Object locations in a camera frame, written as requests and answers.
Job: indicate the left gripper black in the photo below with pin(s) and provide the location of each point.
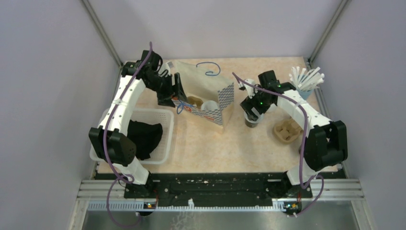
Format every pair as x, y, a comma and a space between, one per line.
164, 98

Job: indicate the blue straw holder cup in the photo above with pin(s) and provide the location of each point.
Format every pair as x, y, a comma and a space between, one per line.
305, 94

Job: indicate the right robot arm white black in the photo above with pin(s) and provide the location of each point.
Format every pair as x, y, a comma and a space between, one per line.
324, 142

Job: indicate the black cloth in basket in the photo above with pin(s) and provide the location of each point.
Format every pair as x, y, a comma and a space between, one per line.
146, 137

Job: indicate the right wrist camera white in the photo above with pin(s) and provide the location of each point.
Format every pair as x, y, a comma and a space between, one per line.
250, 90

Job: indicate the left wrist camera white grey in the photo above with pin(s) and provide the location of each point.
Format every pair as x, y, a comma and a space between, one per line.
166, 68

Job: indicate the brown pulp cup carrier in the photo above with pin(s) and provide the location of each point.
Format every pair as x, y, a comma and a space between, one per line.
287, 131

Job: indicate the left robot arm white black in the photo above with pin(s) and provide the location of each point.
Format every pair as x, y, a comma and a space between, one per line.
135, 78

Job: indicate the white plastic basket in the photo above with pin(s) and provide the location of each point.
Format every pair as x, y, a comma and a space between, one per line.
168, 139

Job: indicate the paper bag blue checkered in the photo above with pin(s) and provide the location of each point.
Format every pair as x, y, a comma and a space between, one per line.
204, 80

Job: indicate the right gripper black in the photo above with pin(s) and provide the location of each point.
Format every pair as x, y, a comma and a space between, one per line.
248, 104

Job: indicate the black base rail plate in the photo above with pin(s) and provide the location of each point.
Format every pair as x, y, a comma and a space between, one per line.
217, 189

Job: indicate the white slotted cable duct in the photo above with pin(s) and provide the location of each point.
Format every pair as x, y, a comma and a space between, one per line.
141, 206

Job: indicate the brown pulp carrier top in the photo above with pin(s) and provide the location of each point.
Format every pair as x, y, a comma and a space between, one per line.
195, 101

